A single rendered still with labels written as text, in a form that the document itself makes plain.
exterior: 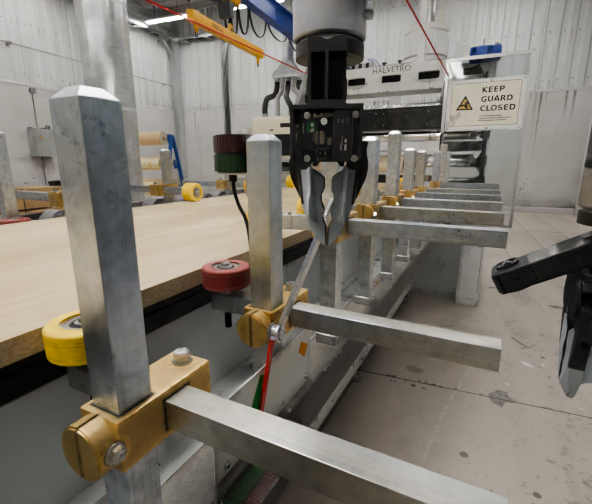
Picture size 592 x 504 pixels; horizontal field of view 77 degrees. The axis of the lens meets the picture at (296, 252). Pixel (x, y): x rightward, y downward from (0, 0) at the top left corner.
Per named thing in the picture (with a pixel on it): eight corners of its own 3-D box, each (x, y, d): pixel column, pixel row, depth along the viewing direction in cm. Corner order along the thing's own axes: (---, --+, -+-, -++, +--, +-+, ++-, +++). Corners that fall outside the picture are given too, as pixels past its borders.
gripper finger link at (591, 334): (588, 378, 38) (605, 296, 36) (569, 374, 39) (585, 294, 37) (579, 357, 42) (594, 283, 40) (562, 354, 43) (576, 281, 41)
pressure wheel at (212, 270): (260, 321, 67) (258, 259, 64) (233, 340, 60) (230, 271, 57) (224, 313, 71) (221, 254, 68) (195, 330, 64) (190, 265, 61)
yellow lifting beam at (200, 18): (263, 64, 570) (263, 41, 563) (194, 29, 416) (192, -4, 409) (258, 65, 574) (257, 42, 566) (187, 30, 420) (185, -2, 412)
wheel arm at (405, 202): (501, 212, 110) (503, 199, 109) (501, 213, 107) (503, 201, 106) (341, 203, 132) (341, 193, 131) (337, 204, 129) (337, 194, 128)
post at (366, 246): (371, 316, 105) (380, 136, 93) (367, 321, 102) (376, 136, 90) (359, 314, 106) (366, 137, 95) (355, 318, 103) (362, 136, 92)
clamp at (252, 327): (308, 317, 63) (308, 288, 62) (266, 352, 52) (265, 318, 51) (279, 311, 66) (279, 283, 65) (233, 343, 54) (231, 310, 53)
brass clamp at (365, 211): (388, 218, 104) (389, 200, 103) (374, 226, 92) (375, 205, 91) (366, 217, 107) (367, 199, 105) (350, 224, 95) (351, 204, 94)
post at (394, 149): (393, 281, 125) (402, 131, 114) (390, 284, 122) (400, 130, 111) (382, 279, 127) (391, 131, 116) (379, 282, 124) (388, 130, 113)
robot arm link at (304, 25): (297, 16, 42) (371, 12, 41) (297, 60, 43) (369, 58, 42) (287, -14, 35) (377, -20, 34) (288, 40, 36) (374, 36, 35)
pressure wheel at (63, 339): (135, 382, 49) (126, 299, 46) (133, 421, 42) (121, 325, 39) (65, 395, 46) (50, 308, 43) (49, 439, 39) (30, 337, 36)
